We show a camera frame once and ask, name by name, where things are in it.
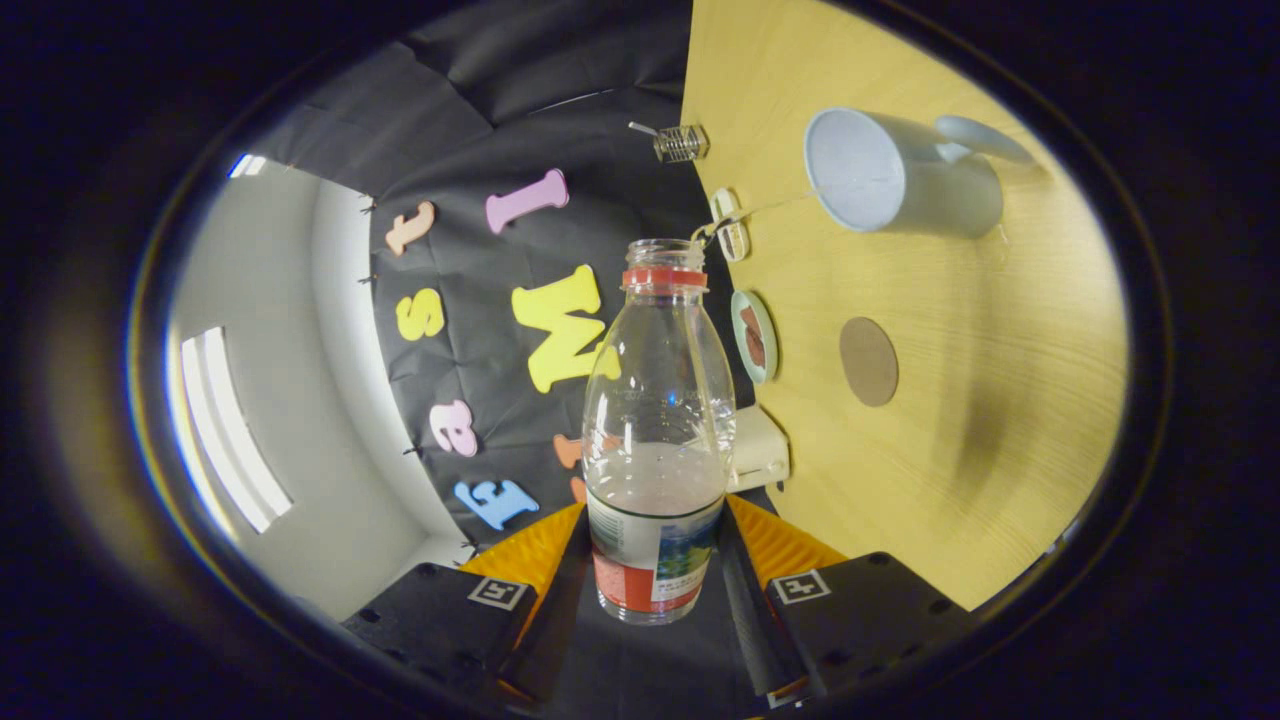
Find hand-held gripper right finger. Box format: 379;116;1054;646
722;493;976;711

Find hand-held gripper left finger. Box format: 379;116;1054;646
340;500;591;706

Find clear plastic juice bottle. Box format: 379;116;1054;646
582;239;738;626

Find round brown coaster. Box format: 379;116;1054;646
839;317;900;408

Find white cup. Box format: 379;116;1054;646
804;107;1036;239

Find white toaster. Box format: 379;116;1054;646
728;404;791;493

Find pale green plate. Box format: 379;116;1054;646
731;290;779;385

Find wooden table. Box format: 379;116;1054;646
680;0;1131;611

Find long ceiling light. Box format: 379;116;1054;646
180;327;294;534

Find white divided condiment tray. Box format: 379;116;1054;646
710;188;750;263

